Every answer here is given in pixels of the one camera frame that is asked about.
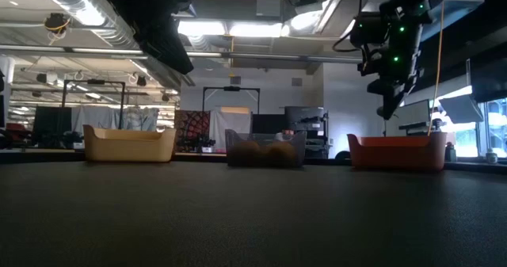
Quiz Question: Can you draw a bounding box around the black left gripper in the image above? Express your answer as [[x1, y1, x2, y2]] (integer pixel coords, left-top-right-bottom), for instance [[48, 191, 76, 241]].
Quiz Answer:
[[130, 0, 196, 76]]

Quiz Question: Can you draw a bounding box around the pale blue hanging cloth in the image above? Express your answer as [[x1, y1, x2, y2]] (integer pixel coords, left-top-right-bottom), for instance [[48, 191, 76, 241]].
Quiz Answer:
[[71, 105, 160, 132]]

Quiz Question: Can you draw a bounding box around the dark bottle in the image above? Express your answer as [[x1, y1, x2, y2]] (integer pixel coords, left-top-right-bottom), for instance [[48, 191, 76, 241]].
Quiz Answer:
[[444, 141, 458, 163]]

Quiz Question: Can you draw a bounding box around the white hanging cloth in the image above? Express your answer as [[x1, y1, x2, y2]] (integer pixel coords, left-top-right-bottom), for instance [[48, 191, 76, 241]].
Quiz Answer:
[[208, 106, 254, 154]]

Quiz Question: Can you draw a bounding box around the small black monitor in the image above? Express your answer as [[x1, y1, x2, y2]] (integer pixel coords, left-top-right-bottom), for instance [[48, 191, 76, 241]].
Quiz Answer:
[[251, 113, 290, 135]]

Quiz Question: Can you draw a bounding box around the grey plastic basket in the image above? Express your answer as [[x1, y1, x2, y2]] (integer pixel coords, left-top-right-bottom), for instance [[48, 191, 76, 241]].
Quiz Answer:
[[224, 128, 308, 168]]

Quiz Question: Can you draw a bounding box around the grey ceiling pipe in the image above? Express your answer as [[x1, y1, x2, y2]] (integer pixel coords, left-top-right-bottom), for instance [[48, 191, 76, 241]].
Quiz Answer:
[[0, 44, 364, 64]]

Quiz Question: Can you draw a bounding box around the ceiling light panel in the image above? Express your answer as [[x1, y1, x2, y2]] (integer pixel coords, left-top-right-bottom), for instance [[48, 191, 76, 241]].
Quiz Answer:
[[228, 22, 284, 38], [177, 20, 227, 37]]

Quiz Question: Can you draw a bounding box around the large black monitor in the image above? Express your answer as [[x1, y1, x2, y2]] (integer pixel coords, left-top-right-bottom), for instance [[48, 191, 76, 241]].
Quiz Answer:
[[32, 105, 73, 148]]

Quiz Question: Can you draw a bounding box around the orange plastic basket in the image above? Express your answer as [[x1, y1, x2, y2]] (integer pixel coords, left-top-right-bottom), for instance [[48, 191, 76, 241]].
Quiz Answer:
[[347, 131, 448, 172]]

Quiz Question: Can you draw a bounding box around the white screen panel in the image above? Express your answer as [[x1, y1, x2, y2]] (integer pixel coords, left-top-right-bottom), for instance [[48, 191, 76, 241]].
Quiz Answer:
[[383, 98, 432, 138]]

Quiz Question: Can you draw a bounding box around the red storage bin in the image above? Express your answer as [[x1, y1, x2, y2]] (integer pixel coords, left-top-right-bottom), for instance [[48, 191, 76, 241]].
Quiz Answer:
[[4, 122, 29, 142]]

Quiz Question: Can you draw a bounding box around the patterned dark red tapestry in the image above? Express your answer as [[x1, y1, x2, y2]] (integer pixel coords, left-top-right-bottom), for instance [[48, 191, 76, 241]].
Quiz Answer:
[[173, 109, 212, 154]]

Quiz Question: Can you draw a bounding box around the black equipment rack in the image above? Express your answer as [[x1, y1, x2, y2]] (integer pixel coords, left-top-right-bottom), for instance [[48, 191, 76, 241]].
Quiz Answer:
[[284, 105, 330, 160]]

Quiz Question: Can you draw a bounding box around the hanging black yellow cable reel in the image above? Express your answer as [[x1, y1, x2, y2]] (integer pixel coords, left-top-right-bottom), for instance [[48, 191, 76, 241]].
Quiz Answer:
[[42, 12, 72, 36]]

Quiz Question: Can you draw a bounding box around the yellow plastic basket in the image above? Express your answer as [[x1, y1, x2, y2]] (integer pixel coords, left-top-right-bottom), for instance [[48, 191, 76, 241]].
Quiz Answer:
[[82, 124, 177, 164]]

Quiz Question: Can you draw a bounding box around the narrow black stand frame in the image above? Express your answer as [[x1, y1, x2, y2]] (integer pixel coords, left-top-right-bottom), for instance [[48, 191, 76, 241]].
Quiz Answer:
[[201, 86, 261, 116]]

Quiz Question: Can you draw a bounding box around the wide black stand frame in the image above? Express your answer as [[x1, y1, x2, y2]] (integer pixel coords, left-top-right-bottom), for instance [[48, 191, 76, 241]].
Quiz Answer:
[[61, 78, 127, 130]]

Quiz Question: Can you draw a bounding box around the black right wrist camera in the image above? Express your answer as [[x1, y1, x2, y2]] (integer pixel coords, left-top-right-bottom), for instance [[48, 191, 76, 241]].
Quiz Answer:
[[349, 12, 384, 49]]

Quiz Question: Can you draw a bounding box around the grey ceiling box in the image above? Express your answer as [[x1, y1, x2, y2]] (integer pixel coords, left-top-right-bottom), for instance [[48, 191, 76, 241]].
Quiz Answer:
[[256, 0, 282, 17]]

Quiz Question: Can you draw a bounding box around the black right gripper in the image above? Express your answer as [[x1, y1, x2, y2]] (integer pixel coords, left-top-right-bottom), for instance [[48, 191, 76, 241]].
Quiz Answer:
[[358, 19, 425, 120]]

